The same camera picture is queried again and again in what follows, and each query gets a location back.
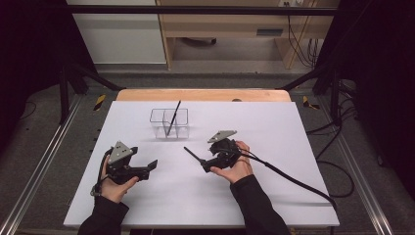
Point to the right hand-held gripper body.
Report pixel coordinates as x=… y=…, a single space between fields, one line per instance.
x=225 y=153

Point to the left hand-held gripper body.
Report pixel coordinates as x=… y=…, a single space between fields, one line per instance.
x=120 y=155

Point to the clear plastic organizer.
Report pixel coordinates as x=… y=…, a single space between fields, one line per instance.
x=160 y=125

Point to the person's right hand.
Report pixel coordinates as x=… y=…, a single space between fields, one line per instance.
x=239 y=171

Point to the person's left hand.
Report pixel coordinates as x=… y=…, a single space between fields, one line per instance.
x=114 y=191

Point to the white table mat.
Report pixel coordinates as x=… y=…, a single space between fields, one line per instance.
x=182 y=202

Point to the yellow black tape strip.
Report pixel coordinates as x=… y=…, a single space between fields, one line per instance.
x=99 y=102
x=308 y=103

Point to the wooden table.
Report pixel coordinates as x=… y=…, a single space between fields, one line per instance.
x=195 y=94

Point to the white cabinet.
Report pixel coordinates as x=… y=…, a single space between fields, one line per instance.
x=120 y=39

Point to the light wooden desk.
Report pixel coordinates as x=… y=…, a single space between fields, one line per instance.
x=228 y=24

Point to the dark curtain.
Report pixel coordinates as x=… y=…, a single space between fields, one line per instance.
x=385 y=81
x=29 y=49

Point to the white power strip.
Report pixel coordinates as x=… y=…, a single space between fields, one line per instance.
x=292 y=2

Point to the aluminium floor rail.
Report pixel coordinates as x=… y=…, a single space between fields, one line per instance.
x=359 y=169
x=39 y=163

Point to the black metal frame leg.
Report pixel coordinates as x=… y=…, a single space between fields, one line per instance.
x=64 y=94
x=334 y=94

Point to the black metal frame bar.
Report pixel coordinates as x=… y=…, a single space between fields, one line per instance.
x=195 y=9

